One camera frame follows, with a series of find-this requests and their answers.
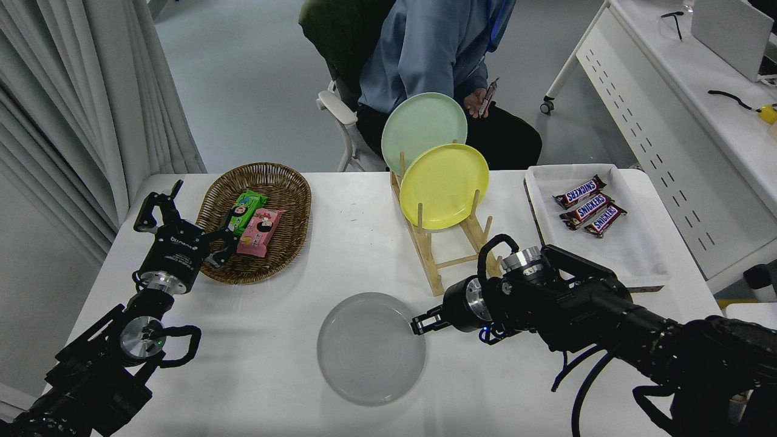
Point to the pink snack pack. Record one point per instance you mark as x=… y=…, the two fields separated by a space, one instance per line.
x=261 y=233

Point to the Snickers bar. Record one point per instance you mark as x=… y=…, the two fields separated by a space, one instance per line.
x=580 y=192
x=586 y=211
x=606 y=220

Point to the person's hand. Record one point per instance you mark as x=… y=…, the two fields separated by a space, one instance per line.
x=476 y=102

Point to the small yellow object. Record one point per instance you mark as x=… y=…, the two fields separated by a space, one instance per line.
x=768 y=113

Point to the wooden plate rack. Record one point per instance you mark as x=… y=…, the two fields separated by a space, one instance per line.
x=436 y=284

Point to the white curtain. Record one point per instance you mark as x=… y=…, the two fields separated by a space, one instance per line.
x=73 y=109

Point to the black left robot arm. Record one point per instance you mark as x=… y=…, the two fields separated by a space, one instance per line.
x=91 y=376

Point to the pale green round plate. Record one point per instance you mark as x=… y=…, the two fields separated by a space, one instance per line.
x=419 y=124

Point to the small dark snack bar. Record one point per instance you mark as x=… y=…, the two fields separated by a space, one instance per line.
x=489 y=94

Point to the white side table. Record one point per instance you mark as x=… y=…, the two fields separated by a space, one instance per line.
x=753 y=309

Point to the white chair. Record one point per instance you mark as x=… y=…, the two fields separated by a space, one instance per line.
x=343 y=112

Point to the white perforated desk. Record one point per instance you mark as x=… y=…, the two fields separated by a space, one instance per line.
x=668 y=91

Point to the grey round plate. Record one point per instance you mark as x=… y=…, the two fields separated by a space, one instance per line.
x=370 y=349

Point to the black cylinder object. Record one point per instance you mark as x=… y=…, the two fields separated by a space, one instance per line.
x=760 y=280

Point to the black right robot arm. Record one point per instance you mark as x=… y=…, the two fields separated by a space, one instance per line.
x=607 y=315

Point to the white laptop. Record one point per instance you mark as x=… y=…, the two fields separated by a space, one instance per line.
x=728 y=30

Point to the white rectangular tray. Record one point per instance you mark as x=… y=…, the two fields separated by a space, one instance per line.
x=631 y=255

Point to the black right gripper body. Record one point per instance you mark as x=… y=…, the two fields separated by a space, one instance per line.
x=456 y=306

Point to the green snack pack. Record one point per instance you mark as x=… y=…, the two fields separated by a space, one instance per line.
x=249 y=203

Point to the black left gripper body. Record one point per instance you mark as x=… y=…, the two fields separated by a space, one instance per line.
x=176 y=252

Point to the brown wicker basket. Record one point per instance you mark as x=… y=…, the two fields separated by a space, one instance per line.
x=285 y=200

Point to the yellow round plate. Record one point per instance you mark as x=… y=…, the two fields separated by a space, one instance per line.
x=443 y=185

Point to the black eyeglasses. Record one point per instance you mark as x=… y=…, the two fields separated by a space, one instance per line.
x=674 y=21

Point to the person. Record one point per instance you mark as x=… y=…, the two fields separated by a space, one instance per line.
x=425 y=48

